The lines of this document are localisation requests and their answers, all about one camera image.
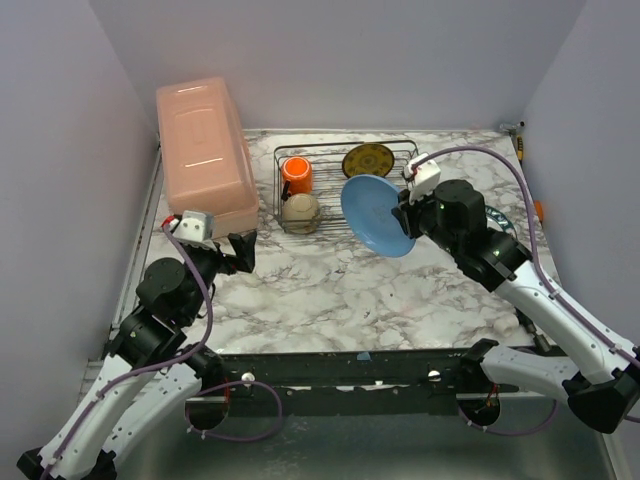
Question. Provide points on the yellow tool at corner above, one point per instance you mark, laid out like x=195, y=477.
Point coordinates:
x=520, y=148

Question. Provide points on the black mounting rail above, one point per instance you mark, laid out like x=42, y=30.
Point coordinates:
x=339, y=383

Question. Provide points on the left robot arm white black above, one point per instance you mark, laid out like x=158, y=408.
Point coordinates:
x=148, y=369

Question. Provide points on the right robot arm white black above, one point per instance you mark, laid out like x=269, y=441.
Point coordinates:
x=598, y=374

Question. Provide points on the pink plastic storage box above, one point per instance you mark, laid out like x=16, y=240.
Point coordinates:
x=205, y=156

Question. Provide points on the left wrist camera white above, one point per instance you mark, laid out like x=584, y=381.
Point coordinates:
x=195, y=227

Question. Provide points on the white plate dark rim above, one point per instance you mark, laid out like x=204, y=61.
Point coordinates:
x=499, y=220

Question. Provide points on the orange clamp on wall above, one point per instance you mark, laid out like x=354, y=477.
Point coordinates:
x=539, y=210

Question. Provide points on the black wire dish rack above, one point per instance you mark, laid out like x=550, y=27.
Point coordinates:
x=328, y=177

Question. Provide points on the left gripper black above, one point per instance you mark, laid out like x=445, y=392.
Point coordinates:
x=226, y=257

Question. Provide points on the white plastic fitting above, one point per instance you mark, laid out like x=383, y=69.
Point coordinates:
x=506, y=326

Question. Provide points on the yellow patterned plate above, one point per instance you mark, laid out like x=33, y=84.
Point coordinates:
x=369, y=158

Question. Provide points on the black metal connector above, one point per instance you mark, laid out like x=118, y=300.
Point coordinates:
x=541, y=343

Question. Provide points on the orange mug black handle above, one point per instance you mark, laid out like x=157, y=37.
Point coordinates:
x=297, y=176

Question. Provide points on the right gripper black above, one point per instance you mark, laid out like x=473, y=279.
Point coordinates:
x=408, y=216

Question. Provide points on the aluminium frame rail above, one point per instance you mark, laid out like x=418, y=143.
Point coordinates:
x=91, y=374

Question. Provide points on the blue plate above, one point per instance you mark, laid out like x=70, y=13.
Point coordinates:
x=367, y=202

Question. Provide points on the white ceramic bowl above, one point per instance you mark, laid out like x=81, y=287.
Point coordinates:
x=301, y=214

